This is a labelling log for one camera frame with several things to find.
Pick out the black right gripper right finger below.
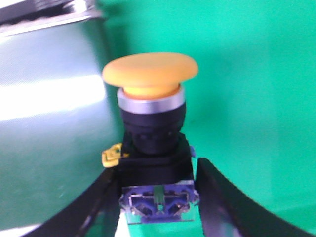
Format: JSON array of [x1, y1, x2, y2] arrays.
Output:
[[197, 158, 311, 237]]

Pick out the yellow mushroom push button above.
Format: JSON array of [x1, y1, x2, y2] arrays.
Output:
[[102, 52, 199, 224]]

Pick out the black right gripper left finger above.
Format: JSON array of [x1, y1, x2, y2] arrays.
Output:
[[23, 168, 120, 237]]

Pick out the aluminium conveyor frame rail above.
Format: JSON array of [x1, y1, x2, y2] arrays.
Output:
[[0, 0, 102, 37]]

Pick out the green conveyor belt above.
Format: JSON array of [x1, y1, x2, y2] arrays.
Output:
[[0, 19, 117, 230]]

